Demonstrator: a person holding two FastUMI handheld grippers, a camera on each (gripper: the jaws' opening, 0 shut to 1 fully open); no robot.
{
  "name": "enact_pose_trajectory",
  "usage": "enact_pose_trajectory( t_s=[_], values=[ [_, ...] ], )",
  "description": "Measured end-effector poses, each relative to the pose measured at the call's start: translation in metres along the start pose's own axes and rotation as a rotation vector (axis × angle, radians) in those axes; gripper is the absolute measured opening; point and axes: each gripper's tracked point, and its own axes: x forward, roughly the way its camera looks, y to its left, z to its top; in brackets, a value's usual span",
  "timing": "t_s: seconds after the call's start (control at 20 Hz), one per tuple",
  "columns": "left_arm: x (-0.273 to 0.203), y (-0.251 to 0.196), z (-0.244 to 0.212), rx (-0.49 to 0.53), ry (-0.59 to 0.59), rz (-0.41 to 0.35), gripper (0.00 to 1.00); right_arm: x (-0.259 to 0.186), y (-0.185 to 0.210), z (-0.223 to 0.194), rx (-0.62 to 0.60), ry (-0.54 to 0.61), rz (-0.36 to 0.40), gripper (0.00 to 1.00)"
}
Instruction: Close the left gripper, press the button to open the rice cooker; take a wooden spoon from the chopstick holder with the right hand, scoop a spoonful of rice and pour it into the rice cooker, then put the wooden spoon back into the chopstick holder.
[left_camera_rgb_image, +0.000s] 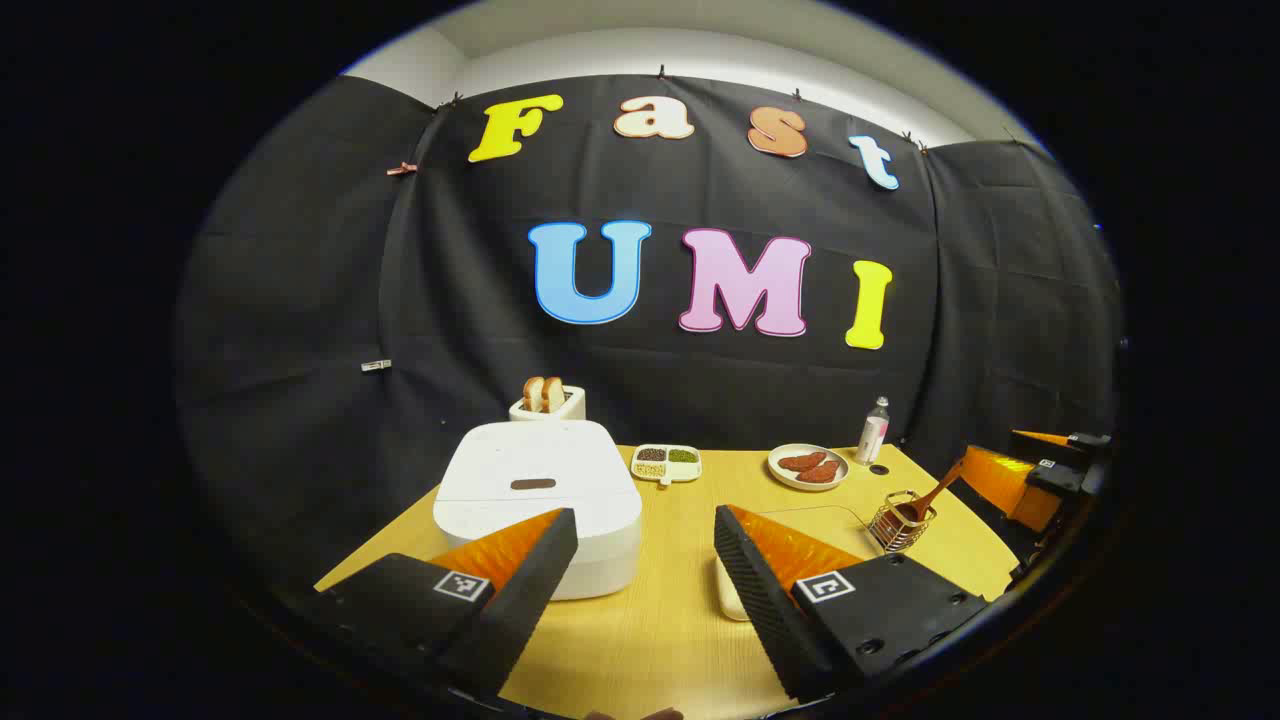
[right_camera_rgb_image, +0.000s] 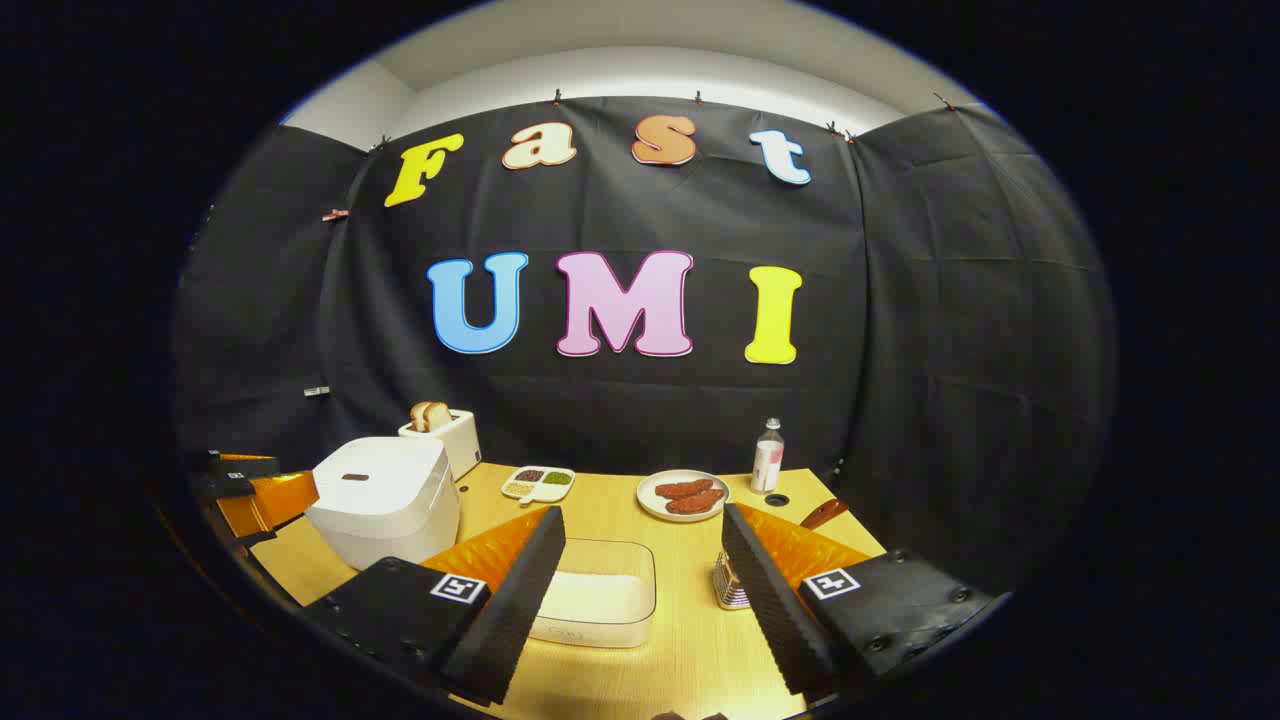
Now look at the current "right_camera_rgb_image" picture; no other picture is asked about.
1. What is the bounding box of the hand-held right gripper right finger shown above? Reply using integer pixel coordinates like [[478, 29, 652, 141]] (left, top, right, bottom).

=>
[[721, 503, 1001, 701]]

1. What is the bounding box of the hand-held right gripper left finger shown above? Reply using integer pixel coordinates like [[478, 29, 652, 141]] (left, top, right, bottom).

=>
[[303, 505, 567, 706]]

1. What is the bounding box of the metal wire chopstick holder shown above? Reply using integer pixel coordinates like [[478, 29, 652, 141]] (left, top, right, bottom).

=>
[[712, 552, 751, 611]]

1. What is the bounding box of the white rice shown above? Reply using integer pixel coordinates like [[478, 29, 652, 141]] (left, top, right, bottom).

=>
[[535, 570, 651, 626]]

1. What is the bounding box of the white rice cooker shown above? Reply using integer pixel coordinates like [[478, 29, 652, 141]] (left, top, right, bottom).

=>
[[305, 436, 463, 572]]

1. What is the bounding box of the clear plastic container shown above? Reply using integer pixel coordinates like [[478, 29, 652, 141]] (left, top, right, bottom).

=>
[[528, 538, 658, 649]]

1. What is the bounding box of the divided white sample dish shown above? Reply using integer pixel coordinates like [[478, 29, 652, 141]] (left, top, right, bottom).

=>
[[500, 466, 577, 502]]

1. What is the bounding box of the clear bottle with pink label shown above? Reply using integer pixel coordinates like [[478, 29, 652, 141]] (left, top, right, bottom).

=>
[[751, 418, 786, 493]]

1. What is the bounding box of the round white plate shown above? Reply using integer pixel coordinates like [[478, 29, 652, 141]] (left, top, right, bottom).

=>
[[636, 470, 731, 523]]

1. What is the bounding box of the white toaster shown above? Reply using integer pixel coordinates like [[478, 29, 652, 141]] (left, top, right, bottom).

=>
[[398, 410, 482, 481]]

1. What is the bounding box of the black backdrop cloth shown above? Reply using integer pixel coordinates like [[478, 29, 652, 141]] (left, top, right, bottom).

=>
[[170, 95, 1116, 601]]

